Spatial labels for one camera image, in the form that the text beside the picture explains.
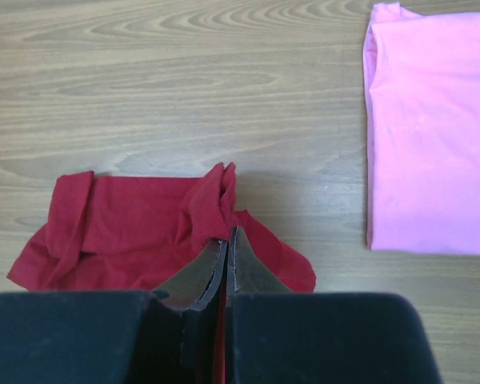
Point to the folded pink t shirt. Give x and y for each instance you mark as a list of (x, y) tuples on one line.
[(422, 91)]

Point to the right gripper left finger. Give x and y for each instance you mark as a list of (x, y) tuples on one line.
[(197, 282)]

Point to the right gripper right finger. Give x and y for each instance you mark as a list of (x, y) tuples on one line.
[(246, 272)]

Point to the dark red t shirt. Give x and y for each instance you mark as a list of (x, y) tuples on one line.
[(128, 233)]

